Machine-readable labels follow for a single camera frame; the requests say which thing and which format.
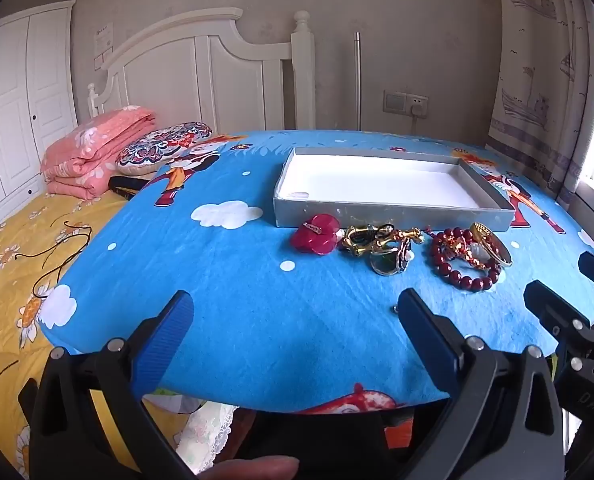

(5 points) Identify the red bead bracelet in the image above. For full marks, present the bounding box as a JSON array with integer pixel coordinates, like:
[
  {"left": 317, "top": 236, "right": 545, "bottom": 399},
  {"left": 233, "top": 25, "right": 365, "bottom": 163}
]
[{"left": 424, "top": 226, "right": 502, "bottom": 292}]

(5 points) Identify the thin black cord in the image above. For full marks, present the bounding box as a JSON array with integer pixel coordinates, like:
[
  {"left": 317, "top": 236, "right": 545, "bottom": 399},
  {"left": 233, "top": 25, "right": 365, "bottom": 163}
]
[{"left": 14, "top": 220, "right": 94, "bottom": 301}]

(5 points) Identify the red flower brooch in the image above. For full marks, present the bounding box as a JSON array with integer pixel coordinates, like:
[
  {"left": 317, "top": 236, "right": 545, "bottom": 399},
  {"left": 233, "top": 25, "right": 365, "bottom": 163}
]
[{"left": 291, "top": 213, "right": 345, "bottom": 251}]

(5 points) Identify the white wardrobe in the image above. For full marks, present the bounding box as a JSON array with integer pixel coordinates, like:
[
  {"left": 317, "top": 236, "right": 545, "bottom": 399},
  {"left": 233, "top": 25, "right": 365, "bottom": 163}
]
[{"left": 0, "top": 0, "right": 78, "bottom": 243}]

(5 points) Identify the white wooden headboard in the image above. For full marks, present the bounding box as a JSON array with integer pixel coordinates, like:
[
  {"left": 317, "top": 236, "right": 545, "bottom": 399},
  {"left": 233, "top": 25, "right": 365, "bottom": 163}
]
[{"left": 87, "top": 7, "right": 316, "bottom": 133}]

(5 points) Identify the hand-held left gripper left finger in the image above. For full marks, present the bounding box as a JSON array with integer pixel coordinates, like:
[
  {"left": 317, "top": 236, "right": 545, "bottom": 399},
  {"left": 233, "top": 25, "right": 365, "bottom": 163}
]
[{"left": 18, "top": 290, "right": 198, "bottom": 480}]

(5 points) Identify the grey cardboard tray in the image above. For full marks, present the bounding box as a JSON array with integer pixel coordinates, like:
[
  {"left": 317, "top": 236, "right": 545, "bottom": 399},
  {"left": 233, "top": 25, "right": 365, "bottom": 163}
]
[{"left": 274, "top": 147, "right": 516, "bottom": 233}]

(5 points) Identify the blue cartoon tablecloth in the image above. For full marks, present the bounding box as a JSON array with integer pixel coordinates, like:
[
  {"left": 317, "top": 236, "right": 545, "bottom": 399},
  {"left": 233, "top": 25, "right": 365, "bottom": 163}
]
[{"left": 42, "top": 129, "right": 594, "bottom": 416}]

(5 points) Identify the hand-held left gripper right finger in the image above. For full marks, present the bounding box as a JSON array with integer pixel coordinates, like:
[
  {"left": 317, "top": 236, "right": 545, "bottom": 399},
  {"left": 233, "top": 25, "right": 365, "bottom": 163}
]
[{"left": 397, "top": 287, "right": 568, "bottom": 480}]

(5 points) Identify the yellow floral bed sheet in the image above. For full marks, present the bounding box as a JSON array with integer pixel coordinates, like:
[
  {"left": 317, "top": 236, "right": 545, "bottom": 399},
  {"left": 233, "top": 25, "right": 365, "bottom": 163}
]
[{"left": 0, "top": 191, "right": 198, "bottom": 480}]

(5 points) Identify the white wall socket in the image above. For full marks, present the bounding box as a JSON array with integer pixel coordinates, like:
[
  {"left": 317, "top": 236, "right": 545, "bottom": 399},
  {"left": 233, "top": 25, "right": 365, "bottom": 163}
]
[{"left": 406, "top": 92, "right": 429, "bottom": 117}]

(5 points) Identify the ship print curtain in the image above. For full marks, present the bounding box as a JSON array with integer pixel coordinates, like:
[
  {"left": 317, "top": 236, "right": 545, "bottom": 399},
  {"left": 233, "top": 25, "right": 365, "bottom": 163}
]
[{"left": 486, "top": 0, "right": 594, "bottom": 206}]

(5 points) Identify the paper wall notice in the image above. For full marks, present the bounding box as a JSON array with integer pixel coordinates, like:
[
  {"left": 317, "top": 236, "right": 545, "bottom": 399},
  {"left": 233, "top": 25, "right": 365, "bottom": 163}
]
[{"left": 94, "top": 24, "right": 115, "bottom": 70}]

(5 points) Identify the pink folded quilt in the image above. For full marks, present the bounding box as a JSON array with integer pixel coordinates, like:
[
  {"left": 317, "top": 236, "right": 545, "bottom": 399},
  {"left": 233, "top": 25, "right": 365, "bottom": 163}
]
[{"left": 41, "top": 106, "right": 158, "bottom": 201}]

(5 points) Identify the person's left hand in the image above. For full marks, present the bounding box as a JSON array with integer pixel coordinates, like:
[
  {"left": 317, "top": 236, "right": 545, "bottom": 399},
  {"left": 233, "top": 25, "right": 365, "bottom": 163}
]
[{"left": 211, "top": 455, "right": 300, "bottom": 480}]

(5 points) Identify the patterned round pillow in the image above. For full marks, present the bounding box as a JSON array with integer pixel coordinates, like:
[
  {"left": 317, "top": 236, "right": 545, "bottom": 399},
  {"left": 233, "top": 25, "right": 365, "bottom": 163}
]
[{"left": 115, "top": 121, "right": 214, "bottom": 177}]

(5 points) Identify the gold bangle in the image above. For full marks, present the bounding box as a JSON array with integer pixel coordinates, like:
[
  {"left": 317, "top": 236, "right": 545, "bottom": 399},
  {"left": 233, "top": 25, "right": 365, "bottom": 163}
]
[{"left": 471, "top": 222, "right": 512, "bottom": 267}]

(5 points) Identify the silver metal pole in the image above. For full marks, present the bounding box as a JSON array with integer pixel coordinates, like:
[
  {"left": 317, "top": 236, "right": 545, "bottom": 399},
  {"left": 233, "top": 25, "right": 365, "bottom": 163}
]
[{"left": 354, "top": 31, "right": 362, "bottom": 131}]

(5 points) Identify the gold bamboo bracelet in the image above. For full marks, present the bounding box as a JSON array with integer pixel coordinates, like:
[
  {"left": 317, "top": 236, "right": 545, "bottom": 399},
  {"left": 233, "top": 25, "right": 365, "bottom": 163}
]
[{"left": 341, "top": 224, "right": 424, "bottom": 257}]

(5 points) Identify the white lace cloth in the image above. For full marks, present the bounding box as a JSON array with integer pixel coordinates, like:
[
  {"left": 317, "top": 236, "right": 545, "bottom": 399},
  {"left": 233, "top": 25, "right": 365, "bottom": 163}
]
[{"left": 177, "top": 400, "right": 238, "bottom": 476}]

